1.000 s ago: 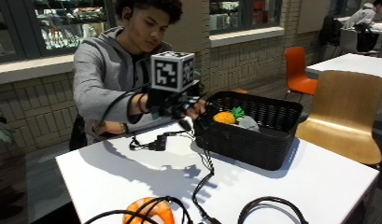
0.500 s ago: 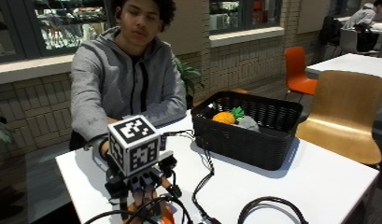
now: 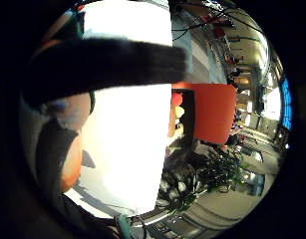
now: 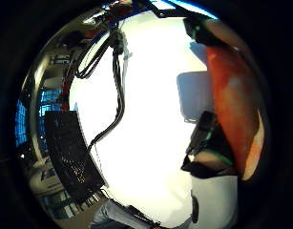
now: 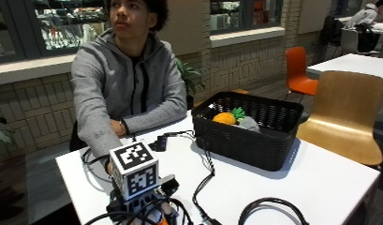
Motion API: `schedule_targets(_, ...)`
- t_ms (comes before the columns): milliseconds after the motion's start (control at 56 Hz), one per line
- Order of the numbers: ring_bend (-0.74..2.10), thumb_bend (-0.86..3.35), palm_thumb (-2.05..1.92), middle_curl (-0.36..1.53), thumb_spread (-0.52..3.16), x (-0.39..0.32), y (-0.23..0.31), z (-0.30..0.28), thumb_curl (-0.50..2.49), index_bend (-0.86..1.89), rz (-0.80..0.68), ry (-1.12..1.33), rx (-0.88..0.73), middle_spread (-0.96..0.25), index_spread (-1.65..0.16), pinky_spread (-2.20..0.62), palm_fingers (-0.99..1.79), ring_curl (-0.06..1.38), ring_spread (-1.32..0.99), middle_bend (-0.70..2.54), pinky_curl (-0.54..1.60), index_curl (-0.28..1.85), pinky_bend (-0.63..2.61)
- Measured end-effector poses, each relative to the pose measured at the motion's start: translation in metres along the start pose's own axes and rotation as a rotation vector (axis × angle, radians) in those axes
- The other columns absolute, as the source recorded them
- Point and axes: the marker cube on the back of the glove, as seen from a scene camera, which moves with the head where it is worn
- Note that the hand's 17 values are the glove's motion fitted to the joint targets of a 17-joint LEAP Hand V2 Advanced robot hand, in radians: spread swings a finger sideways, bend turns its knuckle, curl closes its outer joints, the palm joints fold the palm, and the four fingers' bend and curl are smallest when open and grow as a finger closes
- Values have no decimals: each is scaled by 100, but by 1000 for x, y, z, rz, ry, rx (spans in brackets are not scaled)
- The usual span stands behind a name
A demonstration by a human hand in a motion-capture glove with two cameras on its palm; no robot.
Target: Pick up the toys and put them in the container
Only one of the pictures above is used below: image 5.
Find person in grey hoodie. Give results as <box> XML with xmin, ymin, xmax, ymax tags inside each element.
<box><xmin>70</xmin><ymin>0</ymin><xmax>189</xmax><ymax>158</ymax></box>

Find orange plastic chair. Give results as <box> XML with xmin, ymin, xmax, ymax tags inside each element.
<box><xmin>284</xmin><ymin>46</ymin><xmax>319</xmax><ymax>97</ymax></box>

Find black woven plastic basket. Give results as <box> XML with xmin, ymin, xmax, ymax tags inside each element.
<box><xmin>191</xmin><ymin>91</ymin><xmax>306</xmax><ymax>173</ymax></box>

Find bundle of black glove cables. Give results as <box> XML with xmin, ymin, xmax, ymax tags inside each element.
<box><xmin>82</xmin><ymin>197</ymin><xmax>194</xmax><ymax>225</ymax></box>

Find small dark-framed window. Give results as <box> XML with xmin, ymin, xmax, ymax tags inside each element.
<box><xmin>209</xmin><ymin>0</ymin><xmax>284</xmax><ymax>36</ymax></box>

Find white background table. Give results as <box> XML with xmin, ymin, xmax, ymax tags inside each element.
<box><xmin>306</xmin><ymin>52</ymin><xmax>383</xmax><ymax>87</ymax></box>

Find black palm camera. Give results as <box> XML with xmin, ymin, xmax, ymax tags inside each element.
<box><xmin>158</xmin><ymin>173</ymin><xmax>181</xmax><ymax>197</ymax></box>

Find black cable loop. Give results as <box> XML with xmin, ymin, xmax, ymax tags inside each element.
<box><xmin>81</xmin><ymin>147</ymin><xmax>113</xmax><ymax>184</ymax></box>

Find small black cable hub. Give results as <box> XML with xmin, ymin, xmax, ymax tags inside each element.
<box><xmin>149</xmin><ymin>134</ymin><xmax>169</xmax><ymax>153</ymax></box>

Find thick black cable arc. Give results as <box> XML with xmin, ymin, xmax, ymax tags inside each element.
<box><xmin>236</xmin><ymin>196</ymin><xmax>311</xmax><ymax>225</ymax></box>

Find white cube with black markers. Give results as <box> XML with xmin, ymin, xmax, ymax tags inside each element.
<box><xmin>109</xmin><ymin>141</ymin><xmax>159</xmax><ymax>202</ymax></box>

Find black background chair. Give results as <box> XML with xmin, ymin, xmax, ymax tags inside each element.
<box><xmin>318</xmin><ymin>15</ymin><xmax>344</xmax><ymax>47</ymax></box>

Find light wooden chair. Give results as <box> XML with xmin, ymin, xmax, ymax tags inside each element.
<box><xmin>295</xmin><ymin>70</ymin><xmax>383</xmax><ymax>167</ymax></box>

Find grey plush toy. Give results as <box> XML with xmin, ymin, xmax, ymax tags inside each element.
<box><xmin>235</xmin><ymin>115</ymin><xmax>262</xmax><ymax>133</ymax></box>

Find long black cable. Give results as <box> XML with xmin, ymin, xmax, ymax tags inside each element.
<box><xmin>161</xmin><ymin>130</ymin><xmax>223</xmax><ymax>225</ymax></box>

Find large dark-framed window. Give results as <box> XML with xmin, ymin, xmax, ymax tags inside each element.
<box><xmin>0</xmin><ymin>0</ymin><xmax>110</xmax><ymax>66</ymax></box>

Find black wrist bracelet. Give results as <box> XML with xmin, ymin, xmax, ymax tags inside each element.
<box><xmin>118</xmin><ymin>119</ymin><xmax>132</xmax><ymax>137</ymax></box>

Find green leafy plant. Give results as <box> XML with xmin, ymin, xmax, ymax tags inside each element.
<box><xmin>173</xmin><ymin>57</ymin><xmax>206</xmax><ymax>97</ymax></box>

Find orange plush fruit, green leaves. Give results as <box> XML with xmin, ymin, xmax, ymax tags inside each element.
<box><xmin>211</xmin><ymin>107</ymin><xmax>247</xmax><ymax>127</ymax></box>

